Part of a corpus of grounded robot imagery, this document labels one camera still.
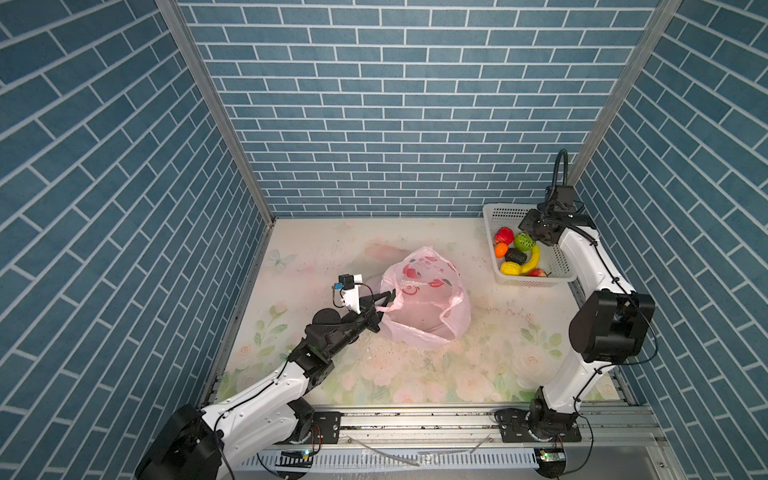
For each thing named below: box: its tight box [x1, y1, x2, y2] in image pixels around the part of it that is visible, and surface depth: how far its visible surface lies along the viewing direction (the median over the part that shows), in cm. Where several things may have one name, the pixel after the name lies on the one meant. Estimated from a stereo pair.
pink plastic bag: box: [376, 246, 472, 350], surface depth 81 cm
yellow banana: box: [520, 245, 541, 274], surface depth 106 cm
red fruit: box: [494, 227, 515, 245], surface depth 110 cm
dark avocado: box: [505, 247, 527, 265], surface depth 106 cm
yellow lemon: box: [500, 261, 522, 276], surface depth 101 cm
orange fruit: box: [494, 242, 509, 259], surface depth 107 cm
